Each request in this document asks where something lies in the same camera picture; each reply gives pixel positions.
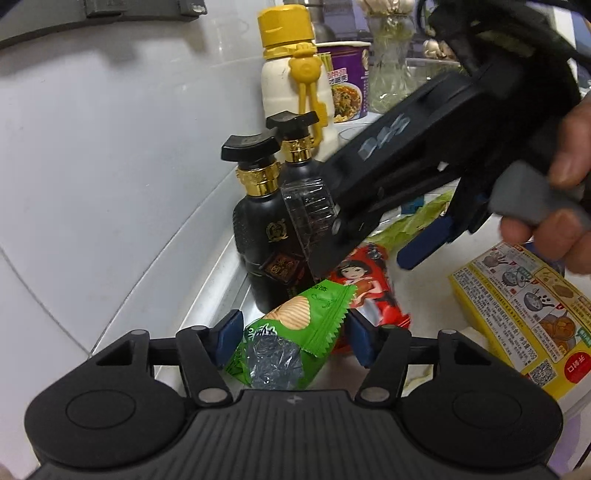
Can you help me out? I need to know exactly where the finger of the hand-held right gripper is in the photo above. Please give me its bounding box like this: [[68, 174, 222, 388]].
[[396, 213, 485, 272], [306, 159, 462, 284]]

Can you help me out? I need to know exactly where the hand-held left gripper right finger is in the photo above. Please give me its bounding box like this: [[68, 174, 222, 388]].
[[347, 308, 492, 408]]

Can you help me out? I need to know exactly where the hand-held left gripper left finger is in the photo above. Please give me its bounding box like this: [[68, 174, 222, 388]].
[[95, 309, 245, 409]]

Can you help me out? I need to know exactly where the light green packet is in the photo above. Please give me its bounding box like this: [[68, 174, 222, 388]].
[[369, 190, 456, 260]]

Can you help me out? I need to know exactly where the red snack packet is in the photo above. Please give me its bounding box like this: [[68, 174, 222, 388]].
[[329, 244, 411, 354]]

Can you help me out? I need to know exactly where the green chip packet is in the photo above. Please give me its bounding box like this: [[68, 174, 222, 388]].
[[225, 281, 360, 391]]

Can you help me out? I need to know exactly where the yellow cardboard box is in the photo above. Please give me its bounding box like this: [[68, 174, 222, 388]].
[[449, 242, 591, 401]]

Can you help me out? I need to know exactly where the person's right hand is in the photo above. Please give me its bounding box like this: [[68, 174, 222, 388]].
[[500, 89, 591, 276]]

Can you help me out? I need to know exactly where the sprouting garlic bunch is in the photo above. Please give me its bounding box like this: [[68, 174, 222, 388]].
[[355, 0, 416, 17], [422, 39, 456, 60]]

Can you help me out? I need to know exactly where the black bottle with gold neck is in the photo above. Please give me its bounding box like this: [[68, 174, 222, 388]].
[[222, 131, 320, 313], [266, 111, 326, 191]]

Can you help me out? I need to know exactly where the tall glass vase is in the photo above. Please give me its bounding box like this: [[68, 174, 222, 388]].
[[367, 11, 419, 114]]

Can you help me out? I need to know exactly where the purple instant noodle cup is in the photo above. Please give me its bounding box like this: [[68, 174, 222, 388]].
[[316, 41, 372, 125]]

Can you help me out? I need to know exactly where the cream bottle with yellow cap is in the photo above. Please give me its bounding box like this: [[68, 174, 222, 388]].
[[257, 6, 334, 139]]

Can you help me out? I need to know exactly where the thick black cable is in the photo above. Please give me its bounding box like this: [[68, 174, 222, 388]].
[[462, 0, 591, 63]]

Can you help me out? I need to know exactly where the grey wall socket panel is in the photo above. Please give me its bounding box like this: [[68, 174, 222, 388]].
[[85, 0, 208, 19]]

